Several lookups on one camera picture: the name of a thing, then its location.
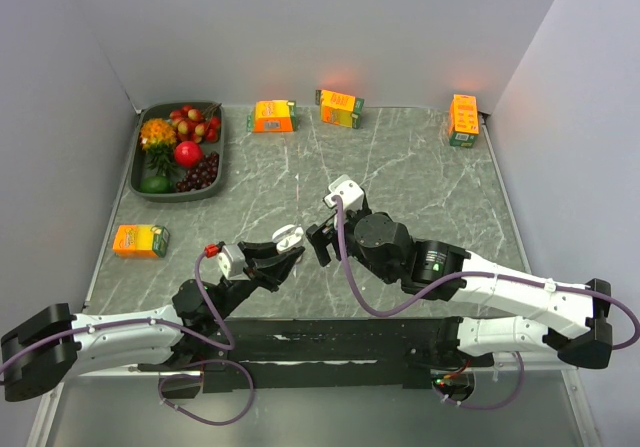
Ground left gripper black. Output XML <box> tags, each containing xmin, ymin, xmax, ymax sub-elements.
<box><xmin>210</xmin><ymin>237</ymin><xmax>304</xmax><ymax>321</ymax></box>

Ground white earbud charging case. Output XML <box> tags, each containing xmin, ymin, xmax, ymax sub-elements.
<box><xmin>272</xmin><ymin>224</ymin><xmax>304</xmax><ymax>253</ymax></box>

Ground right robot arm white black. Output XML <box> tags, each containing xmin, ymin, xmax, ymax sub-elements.
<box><xmin>306</xmin><ymin>209</ymin><xmax>613</xmax><ymax>370</ymax></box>

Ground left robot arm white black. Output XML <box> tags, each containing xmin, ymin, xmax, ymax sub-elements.
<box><xmin>1</xmin><ymin>242</ymin><xmax>305</xmax><ymax>402</ymax></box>

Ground dark purple grape bunch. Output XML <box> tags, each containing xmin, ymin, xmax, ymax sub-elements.
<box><xmin>176</xmin><ymin>152</ymin><xmax>220</xmax><ymax>192</ymax></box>

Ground red toy apple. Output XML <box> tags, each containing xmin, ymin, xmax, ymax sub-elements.
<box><xmin>174</xmin><ymin>141</ymin><xmax>204</xmax><ymax>169</ymax></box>

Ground orange juice box back middle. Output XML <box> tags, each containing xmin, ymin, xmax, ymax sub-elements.
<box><xmin>315</xmin><ymin>89</ymin><xmax>365</xmax><ymax>129</ymax></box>

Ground orange juice box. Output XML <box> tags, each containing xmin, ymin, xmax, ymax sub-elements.
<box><xmin>447</xmin><ymin>94</ymin><xmax>480</xmax><ymax>148</ymax></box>
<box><xmin>315</xmin><ymin>89</ymin><xmax>365</xmax><ymax>129</ymax></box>
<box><xmin>112</xmin><ymin>224</ymin><xmax>170</xmax><ymax>258</ymax></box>
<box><xmin>246</xmin><ymin>99</ymin><xmax>298</xmax><ymax>133</ymax></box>

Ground orange juice box back left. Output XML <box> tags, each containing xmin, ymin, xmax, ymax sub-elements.
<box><xmin>246</xmin><ymin>99</ymin><xmax>298</xmax><ymax>133</ymax></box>

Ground orange juice box front left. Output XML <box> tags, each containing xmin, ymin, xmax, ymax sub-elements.
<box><xmin>112</xmin><ymin>224</ymin><xmax>170</xmax><ymax>258</ymax></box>

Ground green toy avocado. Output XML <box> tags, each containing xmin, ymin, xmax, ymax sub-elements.
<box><xmin>139</xmin><ymin>175</ymin><xmax>174</xmax><ymax>194</ymax></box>

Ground dark grey fruit tray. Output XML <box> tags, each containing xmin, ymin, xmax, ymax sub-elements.
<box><xmin>128</xmin><ymin>101</ymin><xmax>226</xmax><ymax>203</ymax></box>

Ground orange toy pineapple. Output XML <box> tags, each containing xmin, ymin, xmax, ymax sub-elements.
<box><xmin>139</xmin><ymin>118</ymin><xmax>177</xmax><ymax>177</ymax></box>

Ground orange juice box back right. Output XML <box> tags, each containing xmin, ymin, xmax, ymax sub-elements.
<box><xmin>447</xmin><ymin>94</ymin><xmax>480</xmax><ymax>148</ymax></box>

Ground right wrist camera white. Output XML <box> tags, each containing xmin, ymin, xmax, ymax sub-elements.
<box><xmin>323</xmin><ymin>174</ymin><xmax>365</xmax><ymax>211</ymax></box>

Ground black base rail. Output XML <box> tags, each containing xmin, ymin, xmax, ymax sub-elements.
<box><xmin>139</xmin><ymin>317</ymin><xmax>494</xmax><ymax>393</ymax></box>

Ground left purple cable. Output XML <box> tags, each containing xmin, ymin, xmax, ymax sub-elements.
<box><xmin>0</xmin><ymin>249</ymin><xmax>256</xmax><ymax>426</ymax></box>

